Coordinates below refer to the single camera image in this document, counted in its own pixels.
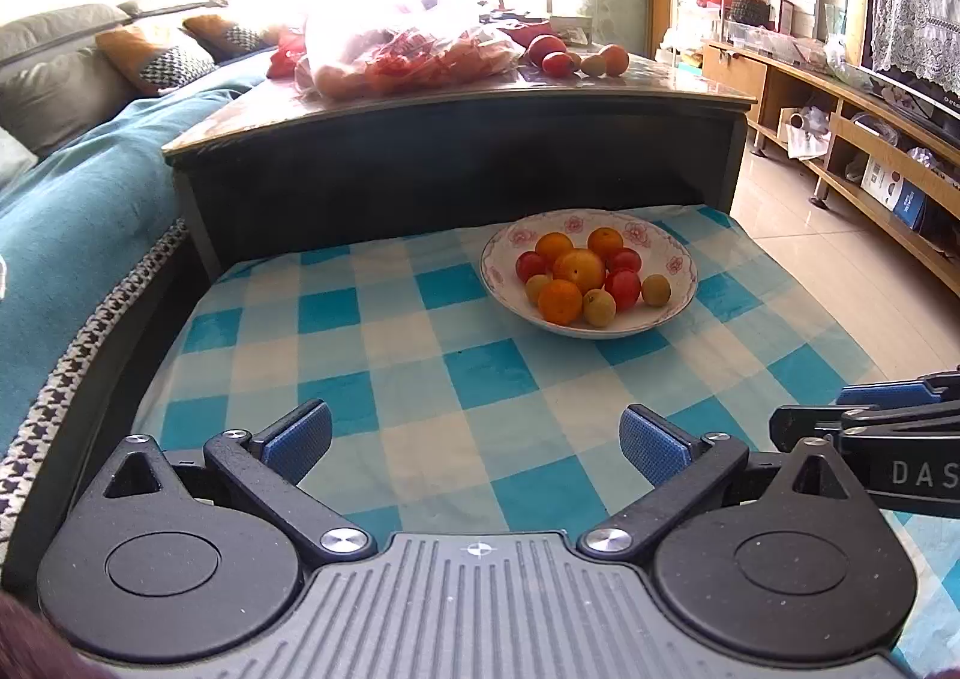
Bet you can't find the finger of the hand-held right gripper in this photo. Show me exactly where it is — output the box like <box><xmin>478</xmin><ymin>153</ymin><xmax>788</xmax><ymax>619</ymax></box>
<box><xmin>769</xmin><ymin>403</ymin><xmax>960</xmax><ymax>455</ymax></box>
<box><xmin>835</xmin><ymin>367</ymin><xmax>960</xmax><ymax>410</ymax></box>

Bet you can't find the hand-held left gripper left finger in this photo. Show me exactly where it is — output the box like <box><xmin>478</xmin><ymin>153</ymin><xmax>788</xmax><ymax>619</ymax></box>
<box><xmin>101</xmin><ymin>400</ymin><xmax>376</xmax><ymax>567</ymax></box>

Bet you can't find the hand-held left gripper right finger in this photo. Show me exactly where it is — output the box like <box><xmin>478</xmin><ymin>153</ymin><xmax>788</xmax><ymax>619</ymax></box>
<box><xmin>577</xmin><ymin>403</ymin><xmax>863</xmax><ymax>564</ymax></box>

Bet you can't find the medium red tomato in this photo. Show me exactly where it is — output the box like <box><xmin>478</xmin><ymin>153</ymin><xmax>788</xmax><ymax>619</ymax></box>
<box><xmin>604</xmin><ymin>270</ymin><xmax>642</xmax><ymax>311</ymax></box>

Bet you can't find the white floral plate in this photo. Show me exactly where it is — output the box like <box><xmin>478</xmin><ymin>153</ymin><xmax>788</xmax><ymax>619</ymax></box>
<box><xmin>480</xmin><ymin>208</ymin><xmax>700</xmax><ymax>340</ymax></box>

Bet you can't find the blue white checked tablecloth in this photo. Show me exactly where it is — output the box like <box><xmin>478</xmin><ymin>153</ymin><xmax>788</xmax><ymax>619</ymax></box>
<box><xmin>131</xmin><ymin>202</ymin><xmax>960</xmax><ymax>676</ymax></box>

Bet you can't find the white and blue box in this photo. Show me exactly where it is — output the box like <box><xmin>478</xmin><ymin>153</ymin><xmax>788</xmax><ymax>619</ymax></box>
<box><xmin>861</xmin><ymin>157</ymin><xmax>927</xmax><ymax>230</ymax></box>

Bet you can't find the white plastic bag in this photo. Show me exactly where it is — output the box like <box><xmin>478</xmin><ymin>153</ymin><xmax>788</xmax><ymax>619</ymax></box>
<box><xmin>780</xmin><ymin>107</ymin><xmax>833</xmax><ymax>160</ymax></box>

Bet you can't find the television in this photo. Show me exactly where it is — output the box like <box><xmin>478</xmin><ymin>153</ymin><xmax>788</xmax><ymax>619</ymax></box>
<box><xmin>859</xmin><ymin>0</ymin><xmax>960</xmax><ymax>147</ymax></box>

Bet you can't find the sofa with teal cover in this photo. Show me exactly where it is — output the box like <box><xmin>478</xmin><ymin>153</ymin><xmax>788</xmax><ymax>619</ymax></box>
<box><xmin>0</xmin><ymin>52</ymin><xmax>293</xmax><ymax>522</ymax></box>

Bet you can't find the wooden television cabinet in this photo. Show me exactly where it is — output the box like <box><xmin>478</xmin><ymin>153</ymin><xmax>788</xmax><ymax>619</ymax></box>
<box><xmin>701</xmin><ymin>41</ymin><xmax>960</xmax><ymax>294</ymax></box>

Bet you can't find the dark coffee table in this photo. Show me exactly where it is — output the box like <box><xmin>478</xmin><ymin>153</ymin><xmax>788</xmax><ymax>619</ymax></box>
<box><xmin>161</xmin><ymin>44</ymin><xmax>758</xmax><ymax>282</ymax></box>

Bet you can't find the dark red cloth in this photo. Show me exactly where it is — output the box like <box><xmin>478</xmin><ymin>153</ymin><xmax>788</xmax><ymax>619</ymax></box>
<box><xmin>0</xmin><ymin>593</ymin><xmax>98</xmax><ymax>679</ymax></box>

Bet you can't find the red plastic bag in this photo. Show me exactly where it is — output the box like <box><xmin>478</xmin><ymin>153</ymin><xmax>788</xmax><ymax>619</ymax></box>
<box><xmin>266</xmin><ymin>29</ymin><xmax>312</xmax><ymax>80</ymax></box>

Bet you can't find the white lace cover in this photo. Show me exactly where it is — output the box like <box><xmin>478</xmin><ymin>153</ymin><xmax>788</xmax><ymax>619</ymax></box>
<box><xmin>868</xmin><ymin>0</ymin><xmax>960</xmax><ymax>80</ymax></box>

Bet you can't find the clear plastic bag of produce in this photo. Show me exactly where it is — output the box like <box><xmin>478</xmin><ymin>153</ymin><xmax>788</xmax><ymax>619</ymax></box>
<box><xmin>294</xmin><ymin>0</ymin><xmax>526</xmax><ymax>101</ymax></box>

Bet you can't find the orange houndstooth cushion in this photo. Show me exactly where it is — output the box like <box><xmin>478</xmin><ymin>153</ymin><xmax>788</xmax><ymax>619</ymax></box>
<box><xmin>182</xmin><ymin>13</ymin><xmax>278</xmax><ymax>59</ymax></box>
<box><xmin>95</xmin><ymin>22</ymin><xmax>218</xmax><ymax>96</ymax></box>

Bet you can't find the grey sofa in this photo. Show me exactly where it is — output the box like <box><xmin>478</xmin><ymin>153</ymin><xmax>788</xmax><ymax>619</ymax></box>
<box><xmin>0</xmin><ymin>0</ymin><xmax>226</xmax><ymax>189</ymax></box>

